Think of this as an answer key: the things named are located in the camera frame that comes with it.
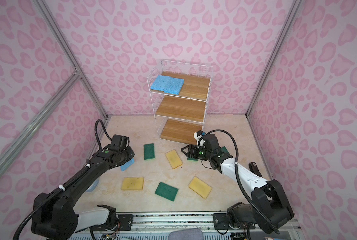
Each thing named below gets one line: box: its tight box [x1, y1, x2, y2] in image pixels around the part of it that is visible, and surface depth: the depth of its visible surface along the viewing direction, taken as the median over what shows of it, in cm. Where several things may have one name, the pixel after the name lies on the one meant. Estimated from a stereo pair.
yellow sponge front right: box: [188, 176, 213, 200], surface depth 85 cm
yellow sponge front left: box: [121, 176, 144, 191], surface depth 86 cm
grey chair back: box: [168, 228, 204, 240], surface depth 69 cm
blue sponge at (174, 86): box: [163, 77, 185, 95], surface depth 77 cm
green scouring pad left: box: [143, 143, 155, 161], surface depth 100 cm
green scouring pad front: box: [154, 182, 179, 202], surface depth 84 cm
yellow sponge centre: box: [165, 149, 183, 169], surface depth 96 cm
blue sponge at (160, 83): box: [150, 75, 171, 92], surface depth 78 cm
